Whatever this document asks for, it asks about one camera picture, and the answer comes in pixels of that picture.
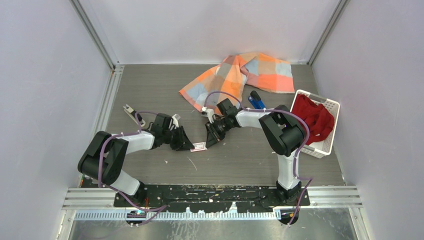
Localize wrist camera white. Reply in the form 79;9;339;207
200;106;215;124
171;114;181;128

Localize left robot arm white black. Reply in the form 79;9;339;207
77;113;195;207

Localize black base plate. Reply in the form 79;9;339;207
132;184;310;213

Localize aluminium slotted rail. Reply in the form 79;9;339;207
74;210;281;221

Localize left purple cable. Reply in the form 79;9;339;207
97;110;170;226

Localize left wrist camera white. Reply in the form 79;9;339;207
171;114;181;128

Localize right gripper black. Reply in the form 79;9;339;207
205;116;231;149

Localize blue stapler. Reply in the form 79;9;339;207
248;90;266;110

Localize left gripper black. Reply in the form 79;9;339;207
162;125;195;152

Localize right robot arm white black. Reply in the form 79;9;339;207
201;98;307;206

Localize white plastic basket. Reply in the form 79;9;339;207
290;89;340;159

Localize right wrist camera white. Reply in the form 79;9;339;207
200;106;215;124

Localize red white staple box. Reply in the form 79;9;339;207
190;142;207;153

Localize black beige stapler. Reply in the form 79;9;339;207
123;104;146;127

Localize red cloth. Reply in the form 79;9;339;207
291;94;335;145

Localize orange checkered cloth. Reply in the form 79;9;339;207
179;52;295;112

